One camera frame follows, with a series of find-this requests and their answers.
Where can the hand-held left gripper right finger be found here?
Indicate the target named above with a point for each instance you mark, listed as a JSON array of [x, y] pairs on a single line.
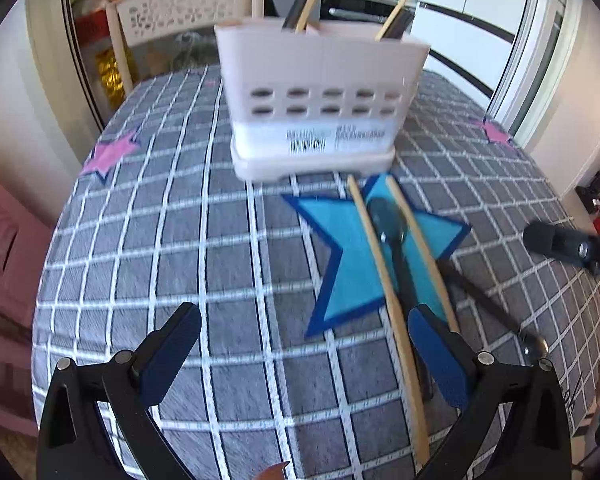
[[437, 355]]

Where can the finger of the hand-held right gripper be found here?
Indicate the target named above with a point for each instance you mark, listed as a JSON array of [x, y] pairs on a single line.
[[560, 244]]

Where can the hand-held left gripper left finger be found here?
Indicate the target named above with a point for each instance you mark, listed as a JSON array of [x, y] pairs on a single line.
[[172, 350]]

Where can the dark spoon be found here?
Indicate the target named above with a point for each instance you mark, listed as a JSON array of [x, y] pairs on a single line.
[[387, 220]]

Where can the white plastic utensil holder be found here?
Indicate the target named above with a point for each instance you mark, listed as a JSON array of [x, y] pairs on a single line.
[[320, 70]]

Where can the grey checked star tablecloth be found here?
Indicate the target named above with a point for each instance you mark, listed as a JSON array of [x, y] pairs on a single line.
[[180, 260]]

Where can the stack of pink stools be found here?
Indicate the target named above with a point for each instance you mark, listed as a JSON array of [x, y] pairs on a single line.
[[5, 260]]

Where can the white refrigerator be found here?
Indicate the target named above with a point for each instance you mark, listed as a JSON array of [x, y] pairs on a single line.
[[470, 20]]

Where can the gold foil package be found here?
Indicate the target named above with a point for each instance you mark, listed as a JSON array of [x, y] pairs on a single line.
[[109, 75]]

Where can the red container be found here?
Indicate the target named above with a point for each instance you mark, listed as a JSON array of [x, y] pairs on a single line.
[[90, 32]]

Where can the yellow round tray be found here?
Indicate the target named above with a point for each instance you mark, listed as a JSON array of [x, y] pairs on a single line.
[[97, 0]]

